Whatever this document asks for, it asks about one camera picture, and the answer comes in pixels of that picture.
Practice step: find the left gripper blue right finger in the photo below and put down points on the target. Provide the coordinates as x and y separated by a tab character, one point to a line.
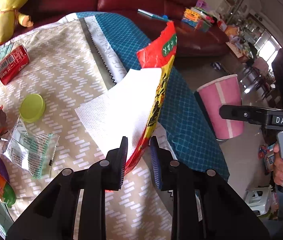
163	172

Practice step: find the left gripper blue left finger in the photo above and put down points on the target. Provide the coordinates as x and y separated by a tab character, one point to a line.
116	169

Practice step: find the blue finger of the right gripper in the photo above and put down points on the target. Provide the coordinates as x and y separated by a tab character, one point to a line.
250	114

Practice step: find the pink paper cup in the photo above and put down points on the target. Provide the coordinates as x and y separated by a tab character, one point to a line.
218	97

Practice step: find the white tissue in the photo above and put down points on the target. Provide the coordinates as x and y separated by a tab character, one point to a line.
120	112

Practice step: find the clear green printed wrapper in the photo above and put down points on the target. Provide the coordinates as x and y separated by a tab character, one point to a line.
31	152

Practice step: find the lime green plastic lid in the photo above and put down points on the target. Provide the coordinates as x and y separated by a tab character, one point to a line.
32	108

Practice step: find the red yellow snack bag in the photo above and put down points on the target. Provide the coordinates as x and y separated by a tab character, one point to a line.
158	55

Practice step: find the orange toy egg capsule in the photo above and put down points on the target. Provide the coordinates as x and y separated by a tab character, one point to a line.
7	194

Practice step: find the red soda can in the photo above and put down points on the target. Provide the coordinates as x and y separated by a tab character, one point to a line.
13	63

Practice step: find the small striped ball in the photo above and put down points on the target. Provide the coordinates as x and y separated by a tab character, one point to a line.
217	66

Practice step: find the red leather sofa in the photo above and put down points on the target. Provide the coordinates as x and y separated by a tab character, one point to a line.
191	42

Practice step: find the colourful toy stack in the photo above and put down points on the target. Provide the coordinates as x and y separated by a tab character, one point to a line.
198	17

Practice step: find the patterned blue beige tablecloth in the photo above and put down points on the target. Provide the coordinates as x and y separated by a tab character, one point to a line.
65	62

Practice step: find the blue book on sofa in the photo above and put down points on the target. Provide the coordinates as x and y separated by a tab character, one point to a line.
151	15

